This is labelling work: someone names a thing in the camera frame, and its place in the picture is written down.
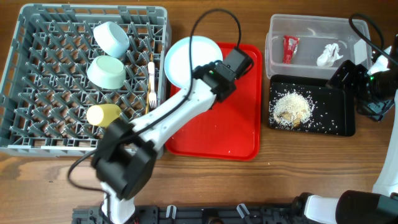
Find large light blue plate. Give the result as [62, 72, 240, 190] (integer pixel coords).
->
[164, 35, 223, 88]

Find white plastic fork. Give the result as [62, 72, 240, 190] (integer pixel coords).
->
[148, 62, 157, 109]

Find rice food scraps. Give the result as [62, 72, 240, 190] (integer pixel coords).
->
[270, 91, 315, 129]

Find single wooden chopstick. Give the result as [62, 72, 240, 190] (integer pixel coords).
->
[145, 53, 153, 114]

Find green saucer bowl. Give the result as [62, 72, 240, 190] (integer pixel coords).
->
[87, 55, 126, 90]

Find small light blue bowl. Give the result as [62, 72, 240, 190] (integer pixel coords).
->
[93, 22, 129, 58]

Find yellow plastic cup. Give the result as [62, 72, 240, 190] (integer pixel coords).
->
[86, 104, 122, 128]

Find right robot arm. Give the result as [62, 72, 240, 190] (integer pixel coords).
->
[290, 119, 397, 223]

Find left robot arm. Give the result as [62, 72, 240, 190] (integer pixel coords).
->
[91, 47, 254, 223]

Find black waste tray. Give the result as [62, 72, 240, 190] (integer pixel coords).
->
[269, 75, 356, 136]

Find clear plastic waste bin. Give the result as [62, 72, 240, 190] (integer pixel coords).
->
[265, 14, 373, 80]

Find grey plastic dishwasher rack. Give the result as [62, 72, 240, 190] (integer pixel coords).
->
[1, 4, 172, 157]

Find crumpled white tissue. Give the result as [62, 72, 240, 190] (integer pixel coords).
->
[317, 43, 343, 67]

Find red plastic serving tray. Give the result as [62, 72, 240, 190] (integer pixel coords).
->
[165, 44, 263, 161]

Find red snack wrapper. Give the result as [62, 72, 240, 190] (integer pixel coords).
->
[282, 35, 300, 64]

